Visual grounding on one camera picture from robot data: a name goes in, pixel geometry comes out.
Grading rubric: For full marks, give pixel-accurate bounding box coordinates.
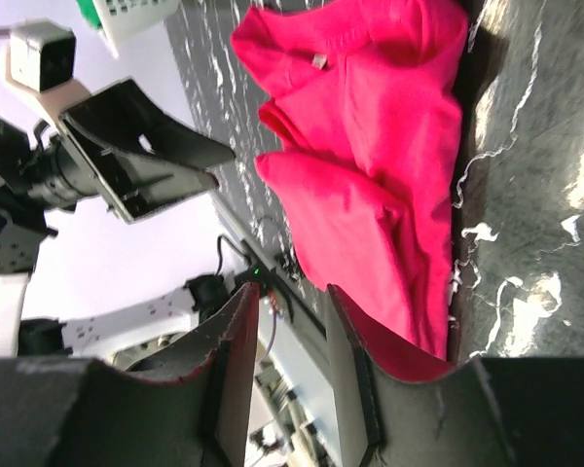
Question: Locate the green t-shirt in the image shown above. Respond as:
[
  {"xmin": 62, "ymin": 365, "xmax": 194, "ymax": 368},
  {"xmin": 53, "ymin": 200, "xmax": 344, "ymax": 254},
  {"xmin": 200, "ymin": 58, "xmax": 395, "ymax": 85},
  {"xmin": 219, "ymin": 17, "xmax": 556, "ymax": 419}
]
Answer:
[{"xmin": 76, "ymin": 0, "xmax": 102, "ymax": 30}]

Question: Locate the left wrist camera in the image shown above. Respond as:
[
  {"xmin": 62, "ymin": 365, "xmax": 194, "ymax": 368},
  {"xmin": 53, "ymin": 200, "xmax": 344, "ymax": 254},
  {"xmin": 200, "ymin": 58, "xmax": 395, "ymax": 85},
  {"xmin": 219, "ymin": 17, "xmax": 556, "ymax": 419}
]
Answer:
[{"xmin": 0, "ymin": 18, "xmax": 91, "ymax": 126}]

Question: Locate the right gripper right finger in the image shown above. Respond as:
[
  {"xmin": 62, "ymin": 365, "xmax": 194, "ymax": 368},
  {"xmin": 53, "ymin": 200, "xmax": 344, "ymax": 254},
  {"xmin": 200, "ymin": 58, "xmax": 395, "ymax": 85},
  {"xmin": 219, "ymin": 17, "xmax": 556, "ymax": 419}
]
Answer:
[{"xmin": 326, "ymin": 286, "xmax": 584, "ymax": 466}]

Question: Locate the black marble table mat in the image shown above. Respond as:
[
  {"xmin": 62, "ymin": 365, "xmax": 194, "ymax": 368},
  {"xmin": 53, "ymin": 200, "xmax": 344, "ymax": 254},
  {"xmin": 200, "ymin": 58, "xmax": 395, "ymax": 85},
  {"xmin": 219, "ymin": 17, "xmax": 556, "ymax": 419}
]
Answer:
[{"xmin": 165, "ymin": 1, "xmax": 584, "ymax": 362}]

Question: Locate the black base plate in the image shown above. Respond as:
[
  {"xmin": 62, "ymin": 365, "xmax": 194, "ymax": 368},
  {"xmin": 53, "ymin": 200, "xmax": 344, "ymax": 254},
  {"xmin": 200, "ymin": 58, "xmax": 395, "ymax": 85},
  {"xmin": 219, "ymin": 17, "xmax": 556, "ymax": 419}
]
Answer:
[{"xmin": 216, "ymin": 233, "xmax": 326, "ymax": 340}]

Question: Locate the white plastic basket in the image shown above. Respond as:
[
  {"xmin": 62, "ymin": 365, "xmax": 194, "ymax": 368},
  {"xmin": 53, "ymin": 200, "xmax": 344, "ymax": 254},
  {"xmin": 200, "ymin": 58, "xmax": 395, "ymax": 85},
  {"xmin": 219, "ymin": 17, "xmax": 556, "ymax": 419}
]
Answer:
[{"xmin": 92, "ymin": 0, "xmax": 180, "ymax": 47}]

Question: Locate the red t-shirt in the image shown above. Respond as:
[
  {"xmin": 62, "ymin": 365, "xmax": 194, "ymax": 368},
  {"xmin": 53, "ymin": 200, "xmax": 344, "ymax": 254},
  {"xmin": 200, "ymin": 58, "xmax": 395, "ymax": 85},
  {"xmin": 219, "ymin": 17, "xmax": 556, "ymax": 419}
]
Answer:
[{"xmin": 231, "ymin": 1, "xmax": 468, "ymax": 381}]

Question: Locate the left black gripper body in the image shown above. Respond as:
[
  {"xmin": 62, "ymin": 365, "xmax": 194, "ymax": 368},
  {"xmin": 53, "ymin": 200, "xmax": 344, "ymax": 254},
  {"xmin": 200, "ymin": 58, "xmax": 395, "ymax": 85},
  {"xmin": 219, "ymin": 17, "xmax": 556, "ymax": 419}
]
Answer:
[{"xmin": 0, "ymin": 117, "xmax": 107, "ymax": 214}]

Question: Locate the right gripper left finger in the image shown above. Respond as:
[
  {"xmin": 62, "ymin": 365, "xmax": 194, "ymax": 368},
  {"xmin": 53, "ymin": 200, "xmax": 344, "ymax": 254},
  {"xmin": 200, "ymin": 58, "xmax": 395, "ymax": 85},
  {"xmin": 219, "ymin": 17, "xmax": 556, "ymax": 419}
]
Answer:
[{"xmin": 0, "ymin": 283, "xmax": 260, "ymax": 466}]

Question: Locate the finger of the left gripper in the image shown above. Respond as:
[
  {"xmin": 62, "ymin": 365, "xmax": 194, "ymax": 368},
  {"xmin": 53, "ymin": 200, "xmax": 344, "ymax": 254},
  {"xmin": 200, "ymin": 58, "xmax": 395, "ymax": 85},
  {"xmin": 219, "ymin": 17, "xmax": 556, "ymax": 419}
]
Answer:
[{"xmin": 58, "ymin": 79, "xmax": 236, "ymax": 223}]

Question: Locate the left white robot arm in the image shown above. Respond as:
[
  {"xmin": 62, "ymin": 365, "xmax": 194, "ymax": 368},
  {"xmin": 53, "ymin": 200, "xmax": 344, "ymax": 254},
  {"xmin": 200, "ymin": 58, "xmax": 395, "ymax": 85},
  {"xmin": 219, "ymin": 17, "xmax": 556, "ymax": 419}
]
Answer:
[{"xmin": 0, "ymin": 79, "xmax": 235, "ymax": 317}]

